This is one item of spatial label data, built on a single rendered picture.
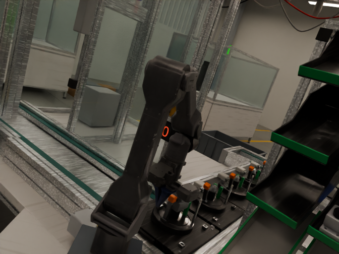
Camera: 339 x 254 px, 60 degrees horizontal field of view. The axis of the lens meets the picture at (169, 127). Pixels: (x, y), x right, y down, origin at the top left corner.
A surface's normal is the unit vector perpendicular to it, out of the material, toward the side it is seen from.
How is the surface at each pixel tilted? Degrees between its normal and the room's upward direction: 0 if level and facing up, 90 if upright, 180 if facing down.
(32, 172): 90
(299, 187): 25
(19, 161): 90
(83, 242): 0
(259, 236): 45
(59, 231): 0
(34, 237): 0
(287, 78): 90
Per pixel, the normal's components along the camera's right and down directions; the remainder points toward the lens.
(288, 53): -0.67, -0.04
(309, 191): -0.01, -0.86
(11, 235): 0.30, -0.93
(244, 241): -0.27, -0.69
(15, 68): 0.77, 0.38
